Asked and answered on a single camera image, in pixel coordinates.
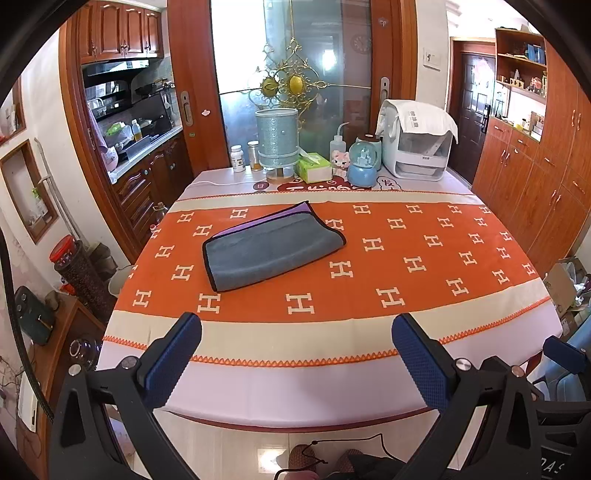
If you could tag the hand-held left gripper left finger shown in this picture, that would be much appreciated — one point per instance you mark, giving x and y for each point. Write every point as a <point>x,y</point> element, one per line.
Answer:
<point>170,362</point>

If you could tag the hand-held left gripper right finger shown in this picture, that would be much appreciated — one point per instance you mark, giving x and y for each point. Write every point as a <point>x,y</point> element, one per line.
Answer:
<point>421,364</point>

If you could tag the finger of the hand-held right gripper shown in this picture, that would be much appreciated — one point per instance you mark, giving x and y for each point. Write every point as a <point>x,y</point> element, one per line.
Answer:
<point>564,353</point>

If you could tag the grey towel with purple side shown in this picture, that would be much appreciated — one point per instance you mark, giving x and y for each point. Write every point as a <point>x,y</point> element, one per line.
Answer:
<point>272,249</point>

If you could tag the light blue chair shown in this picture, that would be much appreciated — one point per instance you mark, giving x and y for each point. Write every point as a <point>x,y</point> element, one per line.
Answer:
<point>582,344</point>

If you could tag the cardboard box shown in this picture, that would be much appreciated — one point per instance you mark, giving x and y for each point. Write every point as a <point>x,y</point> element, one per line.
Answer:
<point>561,288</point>

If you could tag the white bucket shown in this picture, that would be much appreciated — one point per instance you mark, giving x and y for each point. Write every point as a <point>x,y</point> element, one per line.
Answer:
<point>121,280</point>

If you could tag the orange patterned tablecloth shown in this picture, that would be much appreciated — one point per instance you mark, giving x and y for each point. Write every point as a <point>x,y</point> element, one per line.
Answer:
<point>415,258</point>

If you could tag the wooden side table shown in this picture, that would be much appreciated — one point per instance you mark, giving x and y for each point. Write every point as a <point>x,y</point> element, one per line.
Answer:
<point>55,350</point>

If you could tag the dark wicker basket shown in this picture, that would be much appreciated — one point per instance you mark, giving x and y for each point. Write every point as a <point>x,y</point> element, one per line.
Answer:
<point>85,281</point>

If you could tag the brown slipper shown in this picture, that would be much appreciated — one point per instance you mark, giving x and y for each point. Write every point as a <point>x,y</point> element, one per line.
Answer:
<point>304,457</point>
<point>348,460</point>

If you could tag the dark green device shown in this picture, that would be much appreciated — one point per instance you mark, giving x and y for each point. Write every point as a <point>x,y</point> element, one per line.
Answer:
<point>33,314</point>

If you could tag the white plastic device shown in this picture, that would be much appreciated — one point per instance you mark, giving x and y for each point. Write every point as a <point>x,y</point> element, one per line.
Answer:
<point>27,401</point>

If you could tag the red lid jar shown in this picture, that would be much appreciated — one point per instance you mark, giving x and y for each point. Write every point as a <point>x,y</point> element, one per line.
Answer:
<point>62,251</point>

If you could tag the wooden lower kitchen cabinets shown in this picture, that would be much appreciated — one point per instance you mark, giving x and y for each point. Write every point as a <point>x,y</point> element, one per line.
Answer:
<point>152,180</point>

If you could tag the wooden kitchen cabinets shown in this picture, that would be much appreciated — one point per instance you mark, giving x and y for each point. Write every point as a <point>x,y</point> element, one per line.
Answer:
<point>152,180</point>
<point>119,30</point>

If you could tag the tall wooden cabinet with shelves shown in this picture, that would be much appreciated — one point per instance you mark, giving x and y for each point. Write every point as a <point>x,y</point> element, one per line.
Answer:
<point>545,161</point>

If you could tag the white countertop appliance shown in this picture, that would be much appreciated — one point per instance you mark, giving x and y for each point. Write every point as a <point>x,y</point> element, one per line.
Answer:
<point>418,154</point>

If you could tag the blue snow globe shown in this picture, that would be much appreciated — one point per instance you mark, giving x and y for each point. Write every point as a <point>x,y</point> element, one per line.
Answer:
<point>363,161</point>

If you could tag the white pill bottle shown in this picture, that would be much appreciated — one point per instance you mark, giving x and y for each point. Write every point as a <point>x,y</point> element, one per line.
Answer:
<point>238,159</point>

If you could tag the pink cat figurine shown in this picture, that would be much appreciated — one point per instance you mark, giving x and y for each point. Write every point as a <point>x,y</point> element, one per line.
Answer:
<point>340,164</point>

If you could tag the small amber jar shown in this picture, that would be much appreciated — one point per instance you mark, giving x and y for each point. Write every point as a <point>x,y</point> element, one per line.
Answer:
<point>253,157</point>

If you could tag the green tissue box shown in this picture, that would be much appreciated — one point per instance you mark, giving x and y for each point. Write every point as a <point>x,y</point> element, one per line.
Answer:
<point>315,168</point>

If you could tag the clear squeeze wash bottle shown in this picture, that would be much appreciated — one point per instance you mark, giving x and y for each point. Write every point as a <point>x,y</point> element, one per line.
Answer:
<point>338,146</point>

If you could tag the yellow liquid bottle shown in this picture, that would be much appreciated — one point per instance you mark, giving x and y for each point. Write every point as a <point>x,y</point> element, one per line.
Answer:
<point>135,130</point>

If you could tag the white cloth cover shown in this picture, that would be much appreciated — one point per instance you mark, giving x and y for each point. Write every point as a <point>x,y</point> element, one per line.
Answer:
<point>422,117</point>

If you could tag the grey cylindrical canister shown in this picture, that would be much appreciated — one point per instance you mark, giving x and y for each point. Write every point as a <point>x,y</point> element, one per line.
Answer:
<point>277,138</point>

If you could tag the dark wooden entrance door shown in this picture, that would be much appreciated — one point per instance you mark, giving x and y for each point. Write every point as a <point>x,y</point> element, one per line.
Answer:
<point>473,106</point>

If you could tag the range hood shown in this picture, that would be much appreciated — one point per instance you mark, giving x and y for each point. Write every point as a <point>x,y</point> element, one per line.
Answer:
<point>117,67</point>

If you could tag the golden door ornament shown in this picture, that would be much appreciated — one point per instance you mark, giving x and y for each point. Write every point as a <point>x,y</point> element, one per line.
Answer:
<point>287,84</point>

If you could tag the sliding glass door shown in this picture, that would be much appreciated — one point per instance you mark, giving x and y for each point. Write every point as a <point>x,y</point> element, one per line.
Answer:
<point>323,69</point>

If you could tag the wooden upper kitchen cabinets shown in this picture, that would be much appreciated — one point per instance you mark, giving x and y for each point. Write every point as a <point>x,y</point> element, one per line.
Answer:
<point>119,30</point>

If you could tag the wooden wall niche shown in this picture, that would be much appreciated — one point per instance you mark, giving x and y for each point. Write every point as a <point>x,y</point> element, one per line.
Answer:
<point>27,194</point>

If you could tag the white wall switch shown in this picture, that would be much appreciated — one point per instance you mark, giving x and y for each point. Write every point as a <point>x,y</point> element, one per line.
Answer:
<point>433,60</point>

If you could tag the round wall clock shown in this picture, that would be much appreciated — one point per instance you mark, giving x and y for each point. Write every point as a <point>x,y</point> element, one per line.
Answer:
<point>362,44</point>

